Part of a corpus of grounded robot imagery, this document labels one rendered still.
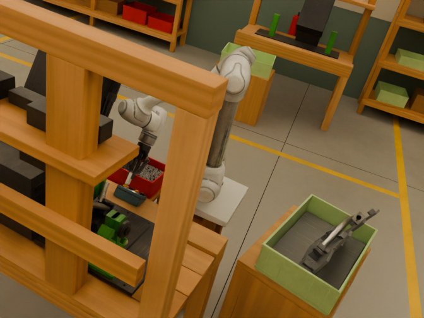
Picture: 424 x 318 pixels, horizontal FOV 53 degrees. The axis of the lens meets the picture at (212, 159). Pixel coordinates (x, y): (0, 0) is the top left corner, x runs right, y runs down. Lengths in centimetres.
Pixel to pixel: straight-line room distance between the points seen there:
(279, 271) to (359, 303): 146
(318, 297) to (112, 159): 121
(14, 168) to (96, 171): 59
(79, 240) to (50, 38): 66
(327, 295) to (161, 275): 92
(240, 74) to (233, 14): 545
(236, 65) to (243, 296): 120
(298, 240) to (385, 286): 152
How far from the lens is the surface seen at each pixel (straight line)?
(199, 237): 215
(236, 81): 187
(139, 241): 207
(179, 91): 111
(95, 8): 769
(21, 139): 152
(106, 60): 122
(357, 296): 360
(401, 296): 383
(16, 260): 202
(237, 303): 245
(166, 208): 130
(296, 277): 215
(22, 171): 188
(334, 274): 234
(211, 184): 215
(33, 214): 164
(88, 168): 139
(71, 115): 137
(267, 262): 219
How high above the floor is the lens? 235
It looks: 32 degrees down
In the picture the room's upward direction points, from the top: 14 degrees clockwise
